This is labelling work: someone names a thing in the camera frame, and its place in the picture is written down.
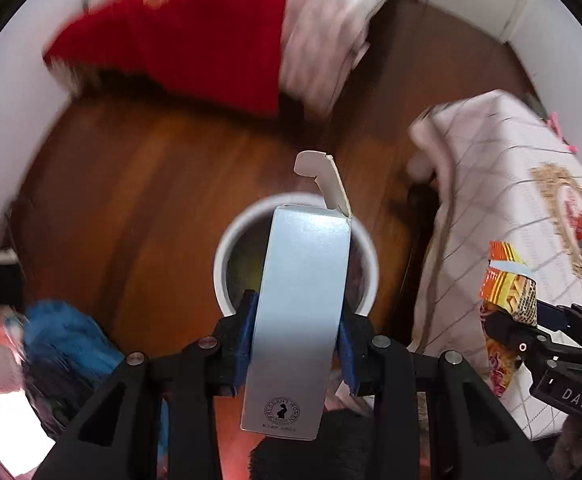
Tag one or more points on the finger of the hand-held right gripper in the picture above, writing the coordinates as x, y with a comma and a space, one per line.
568, 317
508, 336

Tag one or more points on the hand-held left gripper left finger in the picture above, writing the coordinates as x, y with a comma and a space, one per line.
245, 332

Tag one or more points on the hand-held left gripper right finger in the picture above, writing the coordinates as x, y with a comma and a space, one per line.
348, 360

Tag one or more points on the orange snack wrapper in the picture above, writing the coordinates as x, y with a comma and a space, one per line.
508, 285

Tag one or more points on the silver cardboard box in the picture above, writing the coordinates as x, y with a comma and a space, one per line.
298, 310

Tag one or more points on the white round trash bin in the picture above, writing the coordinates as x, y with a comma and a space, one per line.
231, 250

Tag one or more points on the black fuzzy cloth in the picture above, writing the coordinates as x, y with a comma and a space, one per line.
321, 447

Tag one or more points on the white quilted emblem blanket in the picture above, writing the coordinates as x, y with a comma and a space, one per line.
501, 175

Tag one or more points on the pink clip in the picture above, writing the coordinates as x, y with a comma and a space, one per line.
558, 130

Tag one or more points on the red cloth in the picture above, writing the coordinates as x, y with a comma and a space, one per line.
191, 35

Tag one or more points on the pink striped cloth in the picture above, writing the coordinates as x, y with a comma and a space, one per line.
331, 25

